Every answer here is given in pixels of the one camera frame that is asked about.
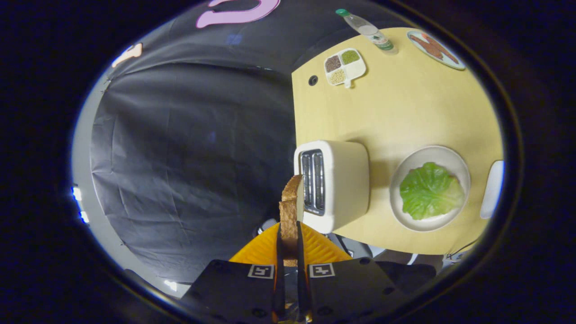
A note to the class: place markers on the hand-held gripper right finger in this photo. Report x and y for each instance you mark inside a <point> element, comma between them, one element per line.
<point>300,279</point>

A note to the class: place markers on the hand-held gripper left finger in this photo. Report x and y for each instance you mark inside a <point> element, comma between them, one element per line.
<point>279,279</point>

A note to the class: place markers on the brown toast slice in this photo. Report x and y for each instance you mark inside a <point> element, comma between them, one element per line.
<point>289,216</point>

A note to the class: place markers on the green lettuce leaf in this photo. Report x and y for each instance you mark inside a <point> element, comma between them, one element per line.
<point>429,191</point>

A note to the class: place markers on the dark chair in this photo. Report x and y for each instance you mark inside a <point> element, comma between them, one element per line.
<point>357,247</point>

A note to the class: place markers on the cream toaster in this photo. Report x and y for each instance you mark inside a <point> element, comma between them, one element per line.
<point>342,184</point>

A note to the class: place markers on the black backdrop cloth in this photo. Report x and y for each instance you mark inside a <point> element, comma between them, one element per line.
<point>193,148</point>

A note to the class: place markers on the cream round plate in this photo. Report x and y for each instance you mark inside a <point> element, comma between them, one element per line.
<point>443,155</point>

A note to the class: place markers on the white square plate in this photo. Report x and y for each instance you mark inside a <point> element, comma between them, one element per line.
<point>492,189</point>

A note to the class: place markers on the white divided seasoning tray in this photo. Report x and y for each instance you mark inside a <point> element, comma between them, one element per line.
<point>355,68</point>

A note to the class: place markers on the clear plastic water bottle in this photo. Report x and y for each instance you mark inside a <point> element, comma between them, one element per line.
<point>369,31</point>

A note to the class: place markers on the light blue round plate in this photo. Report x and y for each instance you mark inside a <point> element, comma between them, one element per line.
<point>452,63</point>

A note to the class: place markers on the brown meat piece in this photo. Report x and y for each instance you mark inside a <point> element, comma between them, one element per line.
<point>423,45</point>
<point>441,48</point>

